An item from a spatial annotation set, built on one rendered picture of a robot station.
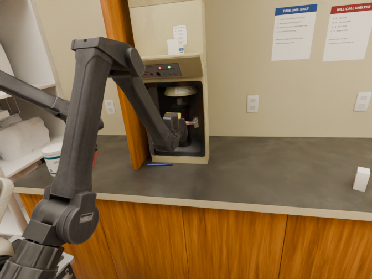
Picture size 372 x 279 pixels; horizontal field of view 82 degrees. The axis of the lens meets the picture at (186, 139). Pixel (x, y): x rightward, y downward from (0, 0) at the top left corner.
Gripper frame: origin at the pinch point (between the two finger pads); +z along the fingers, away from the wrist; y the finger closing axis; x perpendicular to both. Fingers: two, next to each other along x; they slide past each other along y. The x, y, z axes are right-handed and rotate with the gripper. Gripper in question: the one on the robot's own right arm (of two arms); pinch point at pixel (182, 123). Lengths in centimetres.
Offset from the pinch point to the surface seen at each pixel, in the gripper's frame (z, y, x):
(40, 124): 28, -5, 119
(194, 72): 1.1, 22.9, -8.2
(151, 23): 5.1, 45.2, 9.4
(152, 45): 5.1, 36.3, 10.7
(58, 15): 46, 65, 88
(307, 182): -6, -29, -56
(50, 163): -16, -13, 71
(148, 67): -3.1, 27.5, 11.1
